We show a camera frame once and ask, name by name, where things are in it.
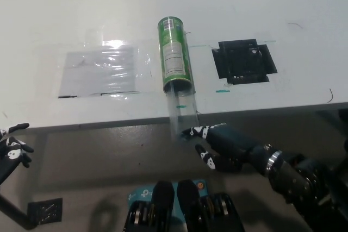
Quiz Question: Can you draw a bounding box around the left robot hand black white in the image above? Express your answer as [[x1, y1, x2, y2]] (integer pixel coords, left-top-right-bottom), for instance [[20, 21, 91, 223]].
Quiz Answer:
[[0, 122, 35, 185]]

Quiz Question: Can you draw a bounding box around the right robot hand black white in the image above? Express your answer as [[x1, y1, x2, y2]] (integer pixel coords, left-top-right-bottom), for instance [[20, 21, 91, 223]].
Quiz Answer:
[[180, 122, 270, 175]]

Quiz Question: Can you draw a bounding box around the robot body black teal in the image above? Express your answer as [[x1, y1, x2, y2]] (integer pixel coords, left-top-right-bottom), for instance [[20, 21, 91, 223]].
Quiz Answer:
[[123, 179, 245, 232]]

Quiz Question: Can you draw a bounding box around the green chips can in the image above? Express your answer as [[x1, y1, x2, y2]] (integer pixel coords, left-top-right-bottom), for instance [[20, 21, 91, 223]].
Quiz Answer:
[[156, 16, 197, 95]]

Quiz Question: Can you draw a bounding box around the black table leg strut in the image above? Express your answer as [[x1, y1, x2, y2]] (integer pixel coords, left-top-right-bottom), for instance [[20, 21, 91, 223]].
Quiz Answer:
[[0, 193, 38, 230]]

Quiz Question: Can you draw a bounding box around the black textured floor plate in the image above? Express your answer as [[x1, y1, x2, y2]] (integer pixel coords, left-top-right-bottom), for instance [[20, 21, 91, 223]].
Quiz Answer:
[[27, 197, 64, 226]]

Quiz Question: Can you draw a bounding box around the black square marker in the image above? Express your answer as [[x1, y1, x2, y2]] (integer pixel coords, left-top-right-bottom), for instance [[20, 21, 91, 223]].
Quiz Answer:
[[211, 39, 278, 85]]

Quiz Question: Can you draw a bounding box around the clear plastic sheet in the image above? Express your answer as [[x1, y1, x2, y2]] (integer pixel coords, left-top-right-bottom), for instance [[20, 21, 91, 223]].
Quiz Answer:
[[58, 46, 142, 98]]

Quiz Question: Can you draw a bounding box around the clear plastic film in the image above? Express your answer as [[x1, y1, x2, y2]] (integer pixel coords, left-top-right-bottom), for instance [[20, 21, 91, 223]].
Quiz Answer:
[[55, 38, 164, 101]]

